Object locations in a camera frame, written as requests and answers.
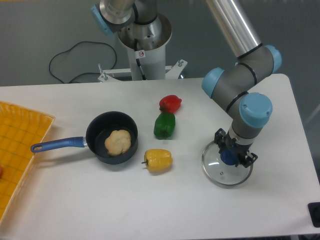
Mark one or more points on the yellow bell pepper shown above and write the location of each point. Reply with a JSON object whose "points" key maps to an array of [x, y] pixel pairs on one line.
{"points": [[157, 159]]}

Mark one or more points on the black device at table edge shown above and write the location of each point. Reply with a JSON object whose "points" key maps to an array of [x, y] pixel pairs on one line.
{"points": [[314, 211]]}

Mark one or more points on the dark saucepan blue handle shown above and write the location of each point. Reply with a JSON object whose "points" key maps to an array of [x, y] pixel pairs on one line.
{"points": [[98, 130]]}

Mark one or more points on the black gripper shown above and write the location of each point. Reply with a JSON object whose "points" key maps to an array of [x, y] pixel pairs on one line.
{"points": [[232, 151]]}

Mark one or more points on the green bell pepper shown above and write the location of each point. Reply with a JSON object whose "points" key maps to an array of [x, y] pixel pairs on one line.
{"points": [[164, 125]]}

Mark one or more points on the red bell pepper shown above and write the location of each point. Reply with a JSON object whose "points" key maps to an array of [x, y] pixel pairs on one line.
{"points": [[170, 104]]}

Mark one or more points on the yellow plastic basket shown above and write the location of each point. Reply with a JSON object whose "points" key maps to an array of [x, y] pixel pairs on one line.
{"points": [[20, 128]]}

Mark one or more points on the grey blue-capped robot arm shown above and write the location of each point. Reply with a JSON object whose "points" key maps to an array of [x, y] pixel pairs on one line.
{"points": [[250, 112]]}

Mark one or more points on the glass pot lid blue knob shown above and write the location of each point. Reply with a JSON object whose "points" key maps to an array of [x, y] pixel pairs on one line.
{"points": [[220, 167]]}

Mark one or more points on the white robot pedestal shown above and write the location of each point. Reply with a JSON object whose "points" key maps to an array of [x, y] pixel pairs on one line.
{"points": [[146, 52]]}

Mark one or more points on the cauliflower floret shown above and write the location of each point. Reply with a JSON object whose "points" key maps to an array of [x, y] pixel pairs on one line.
{"points": [[118, 142]]}

